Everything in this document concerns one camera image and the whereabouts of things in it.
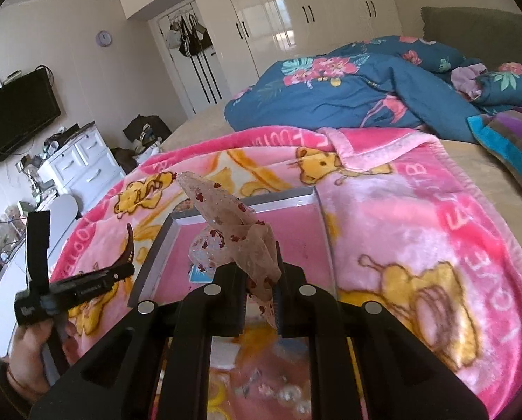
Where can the blue floral duvet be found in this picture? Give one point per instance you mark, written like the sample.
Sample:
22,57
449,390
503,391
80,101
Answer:
387,82

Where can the white drawer dresser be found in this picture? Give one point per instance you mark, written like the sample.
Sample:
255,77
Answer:
84,167

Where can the black wall television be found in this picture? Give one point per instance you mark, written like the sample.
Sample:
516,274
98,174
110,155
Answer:
27,105

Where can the small earrings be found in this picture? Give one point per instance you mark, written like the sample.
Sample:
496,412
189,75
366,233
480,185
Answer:
293,397

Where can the hanging bags on door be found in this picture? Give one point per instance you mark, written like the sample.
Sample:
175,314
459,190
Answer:
188,36

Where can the sheer floral hair scrunchie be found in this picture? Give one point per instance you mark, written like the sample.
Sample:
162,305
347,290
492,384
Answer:
234,234

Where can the grey shallow cardboard tray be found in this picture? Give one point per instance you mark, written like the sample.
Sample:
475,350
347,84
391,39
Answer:
299,232

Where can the person's left hand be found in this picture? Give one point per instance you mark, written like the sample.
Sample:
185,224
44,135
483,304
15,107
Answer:
26,373

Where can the purple wall clock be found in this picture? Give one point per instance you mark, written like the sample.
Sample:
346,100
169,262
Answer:
104,39

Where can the blue printed card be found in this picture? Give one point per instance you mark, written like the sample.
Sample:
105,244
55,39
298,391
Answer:
199,277

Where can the striped colourful pillow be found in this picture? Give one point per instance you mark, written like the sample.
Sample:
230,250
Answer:
501,136

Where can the silver hair clip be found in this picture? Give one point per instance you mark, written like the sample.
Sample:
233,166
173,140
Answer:
244,390

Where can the yellow rings plastic bag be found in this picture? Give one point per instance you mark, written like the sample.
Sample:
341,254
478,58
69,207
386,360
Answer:
217,398

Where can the green upholstered headboard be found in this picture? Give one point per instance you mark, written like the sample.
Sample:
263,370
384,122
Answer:
490,35

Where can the white earring card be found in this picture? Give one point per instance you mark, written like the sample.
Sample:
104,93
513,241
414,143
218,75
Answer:
223,353

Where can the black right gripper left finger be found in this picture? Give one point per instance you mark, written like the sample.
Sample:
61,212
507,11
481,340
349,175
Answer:
155,362

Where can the dark brown hair claw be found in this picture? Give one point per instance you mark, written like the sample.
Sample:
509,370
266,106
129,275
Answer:
127,254

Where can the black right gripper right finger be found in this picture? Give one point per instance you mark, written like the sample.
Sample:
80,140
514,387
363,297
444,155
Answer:
364,363

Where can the pink cartoon bear blanket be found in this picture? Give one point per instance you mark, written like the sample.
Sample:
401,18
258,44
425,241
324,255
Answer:
408,229

